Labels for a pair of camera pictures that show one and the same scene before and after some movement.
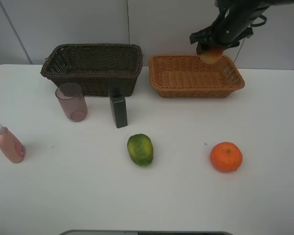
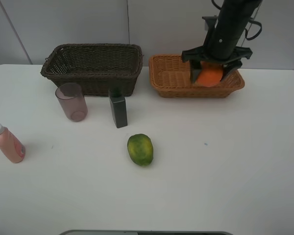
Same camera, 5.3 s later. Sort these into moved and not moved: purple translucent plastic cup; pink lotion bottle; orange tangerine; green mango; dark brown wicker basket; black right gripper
Moved: orange tangerine; black right gripper
Not moved: green mango; dark brown wicker basket; pink lotion bottle; purple translucent plastic cup
